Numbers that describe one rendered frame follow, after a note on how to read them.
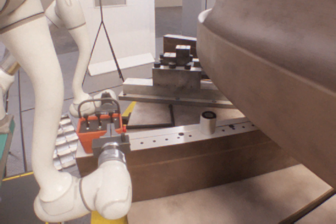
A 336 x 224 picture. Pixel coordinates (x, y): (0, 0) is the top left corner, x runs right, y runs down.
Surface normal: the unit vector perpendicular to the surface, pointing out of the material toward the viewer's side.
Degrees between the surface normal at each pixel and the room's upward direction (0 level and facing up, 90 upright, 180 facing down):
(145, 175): 90
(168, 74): 90
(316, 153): 90
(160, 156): 90
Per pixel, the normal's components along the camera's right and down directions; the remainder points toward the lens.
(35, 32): 0.83, 0.24
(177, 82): -0.16, 0.46
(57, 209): 0.15, 0.32
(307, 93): -0.92, 0.18
